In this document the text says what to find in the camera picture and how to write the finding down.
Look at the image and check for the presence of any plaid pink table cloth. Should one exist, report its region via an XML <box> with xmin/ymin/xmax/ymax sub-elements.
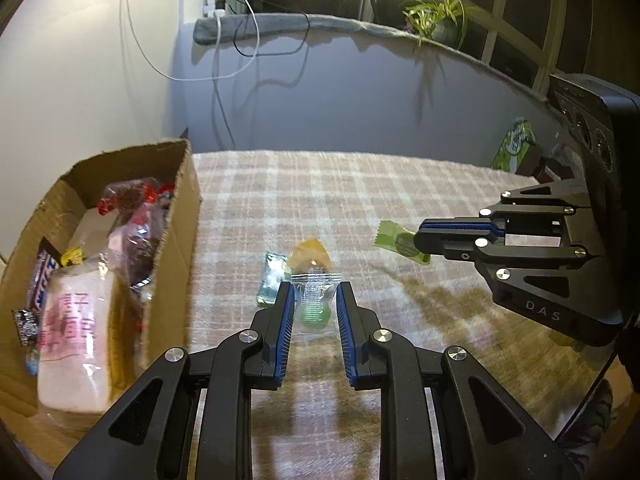
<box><xmin>186</xmin><ymin>151</ymin><xmax>608</xmax><ymax>479</ymax></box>

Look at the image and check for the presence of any clear green jelly candy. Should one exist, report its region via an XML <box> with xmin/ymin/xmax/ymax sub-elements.
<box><xmin>290</xmin><ymin>269</ymin><xmax>342</xmax><ymax>332</ymax></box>

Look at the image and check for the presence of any teal snack packet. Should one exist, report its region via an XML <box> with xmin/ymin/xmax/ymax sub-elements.
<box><xmin>256</xmin><ymin>252</ymin><xmax>286</xmax><ymax>307</ymax></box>

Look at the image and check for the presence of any black cable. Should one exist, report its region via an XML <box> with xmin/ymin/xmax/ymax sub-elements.
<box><xmin>221</xmin><ymin>0</ymin><xmax>312</xmax><ymax>59</ymax></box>

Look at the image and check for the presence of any packaged toast bread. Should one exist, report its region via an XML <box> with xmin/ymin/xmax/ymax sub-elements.
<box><xmin>37</xmin><ymin>258</ymin><xmax>141</xmax><ymax>415</ymax></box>

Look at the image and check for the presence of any white charging cable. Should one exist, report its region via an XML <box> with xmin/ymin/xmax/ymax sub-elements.
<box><xmin>119</xmin><ymin>0</ymin><xmax>262</xmax><ymax>83</ymax></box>

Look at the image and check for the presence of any grey sill cloth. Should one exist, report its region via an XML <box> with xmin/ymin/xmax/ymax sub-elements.
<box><xmin>192</xmin><ymin>13</ymin><xmax>548</xmax><ymax>103</ymax></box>

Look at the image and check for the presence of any black camera box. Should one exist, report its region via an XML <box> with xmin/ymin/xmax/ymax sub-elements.
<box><xmin>550</xmin><ymin>74</ymin><xmax>639</xmax><ymax>240</ymax></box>

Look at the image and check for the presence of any black white snack packet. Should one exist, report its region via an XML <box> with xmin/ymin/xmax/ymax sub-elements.
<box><xmin>12</xmin><ymin>309</ymin><xmax>40</xmax><ymax>347</ymax></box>

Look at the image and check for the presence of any yellow candy packet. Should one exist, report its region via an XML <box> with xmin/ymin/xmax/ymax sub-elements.
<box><xmin>61</xmin><ymin>247</ymin><xmax>86</xmax><ymax>266</ymax></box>

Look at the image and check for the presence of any white wall charger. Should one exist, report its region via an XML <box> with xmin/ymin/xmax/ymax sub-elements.
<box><xmin>203</xmin><ymin>0</ymin><xmax>227</xmax><ymax>18</ymax></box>

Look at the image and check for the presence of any green cartoon box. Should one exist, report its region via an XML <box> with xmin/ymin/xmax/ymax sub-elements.
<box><xmin>491</xmin><ymin>117</ymin><xmax>536</xmax><ymax>174</ymax></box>

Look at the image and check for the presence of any potted spider plant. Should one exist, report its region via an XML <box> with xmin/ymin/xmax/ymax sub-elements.
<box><xmin>402</xmin><ymin>0</ymin><xmax>478</xmax><ymax>50</ymax></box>

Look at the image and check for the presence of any red dates bag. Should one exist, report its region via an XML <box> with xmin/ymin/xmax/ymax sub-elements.
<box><xmin>98</xmin><ymin>177</ymin><xmax>175</xmax><ymax>292</ymax></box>

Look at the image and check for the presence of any brown jelly cup snack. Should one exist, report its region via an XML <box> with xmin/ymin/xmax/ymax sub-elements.
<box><xmin>286</xmin><ymin>237</ymin><xmax>332</xmax><ymax>274</ymax></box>

